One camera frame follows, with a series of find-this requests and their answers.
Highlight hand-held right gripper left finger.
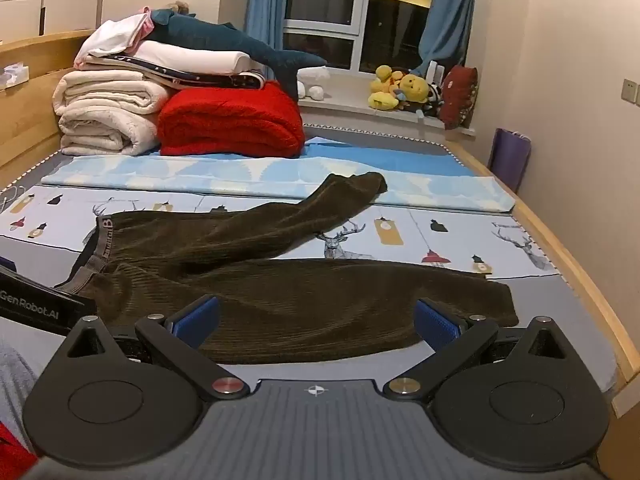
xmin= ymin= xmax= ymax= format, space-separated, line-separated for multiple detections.
xmin=65 ymin=296 xmax=251 ymax=404

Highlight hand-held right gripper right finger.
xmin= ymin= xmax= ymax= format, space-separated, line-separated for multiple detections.
xmin=382 ymin=298 xmax=568 ymax=403

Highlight brown corduroy pants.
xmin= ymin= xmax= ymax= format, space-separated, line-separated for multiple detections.
xmin=54 ymin=171 xmax=521 ymax=365

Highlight person's grey clothing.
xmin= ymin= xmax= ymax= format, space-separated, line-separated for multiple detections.
xmin=0 ymin=340 xmax=43 ymax=461

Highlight light blue patterned folded sheet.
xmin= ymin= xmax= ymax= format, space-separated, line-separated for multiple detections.
xmin=40 ymin=137 xmax=517 ymax=213

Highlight person's red clothing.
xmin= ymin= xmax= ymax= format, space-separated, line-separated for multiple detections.
xmin=0 ymin=422 xmax=38 ymax=480

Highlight wooden headboard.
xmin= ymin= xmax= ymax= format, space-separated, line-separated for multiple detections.
xmin=0 ymin=30 xmax=101 ymax=181

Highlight purple bag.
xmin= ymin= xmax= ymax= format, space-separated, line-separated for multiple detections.
xmin=487 ymin=128 xmax=532 ymax=193

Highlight red folded blanket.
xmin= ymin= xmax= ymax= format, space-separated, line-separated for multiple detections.
xmin=157 ymin=80 xmax=307 ymax=158

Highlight white fluffy folded blanket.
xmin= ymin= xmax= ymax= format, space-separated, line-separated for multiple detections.
xmin=52 ymin=69 xmax=173 ymax=157

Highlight tissue box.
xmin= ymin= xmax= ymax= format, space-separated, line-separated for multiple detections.
xmin=0 ymin=62 xmax=31 ymax=92

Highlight red cushion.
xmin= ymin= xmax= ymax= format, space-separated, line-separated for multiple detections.
xmin=439 ymin=65 xmax=479 ymax=130

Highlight yellow bear plush toy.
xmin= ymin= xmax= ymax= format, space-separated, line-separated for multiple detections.
xmin=395 ymin=74 xmax=443 ymax=113

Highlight white windowsill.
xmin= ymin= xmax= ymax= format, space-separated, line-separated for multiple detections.
xmin=297 ymin=70 xmax=476 ymax=137

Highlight yellow duck plush toy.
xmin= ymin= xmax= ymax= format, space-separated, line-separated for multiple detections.
xmin=368 ymin=64 xmax=407 ymax=112

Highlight white plush toy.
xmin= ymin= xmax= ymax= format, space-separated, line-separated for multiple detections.
xmin=297 ymin=67 xmax=332 ymax=102

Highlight white quilt with dark trim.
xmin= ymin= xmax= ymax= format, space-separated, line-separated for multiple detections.
xmin=75 ymin=40 xmax=266 ymax=92

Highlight white and pink cloth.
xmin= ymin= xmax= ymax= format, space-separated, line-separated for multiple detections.
xmin=75 ymin=6 xmax=153 ymax=68

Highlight blue shark plush toy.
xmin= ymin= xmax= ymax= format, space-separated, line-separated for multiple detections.
xmin=147 ymin=8 xmax=328 ymax=101

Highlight blue curtain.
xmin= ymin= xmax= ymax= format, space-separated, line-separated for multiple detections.
xmin=242 ymin=0 xmax=288 ymax=61
xmin=419 ymin=0 xmax=481 ymax=73

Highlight white cable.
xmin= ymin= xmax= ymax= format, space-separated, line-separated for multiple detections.
xmin=0 ymin=186 xmax=28 ymax=212

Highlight wooden bed frame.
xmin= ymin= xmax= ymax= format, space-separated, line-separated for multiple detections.
xmin=445 ymin=140 xmax=640 ymax=418

